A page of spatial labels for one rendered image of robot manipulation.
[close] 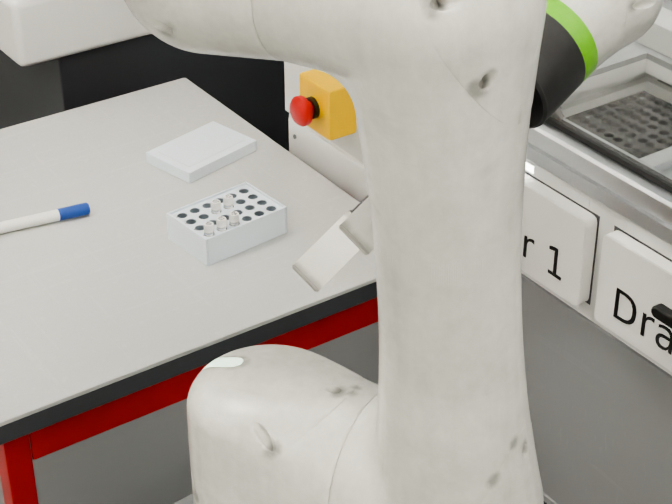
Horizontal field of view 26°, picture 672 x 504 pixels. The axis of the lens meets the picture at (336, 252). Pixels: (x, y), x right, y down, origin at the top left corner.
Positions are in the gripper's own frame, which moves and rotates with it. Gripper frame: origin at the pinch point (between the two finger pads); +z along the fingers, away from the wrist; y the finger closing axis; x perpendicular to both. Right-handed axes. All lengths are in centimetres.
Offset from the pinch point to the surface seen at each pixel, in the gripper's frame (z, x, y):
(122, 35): -39, -42, -103
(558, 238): -33, 17, -34
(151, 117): -30, -29, -94
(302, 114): -34, -13, -64
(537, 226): -33, 15, -37
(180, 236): -12, -12, -66
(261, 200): -23, -9, -66
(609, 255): -32.1, 21.5, -27.5
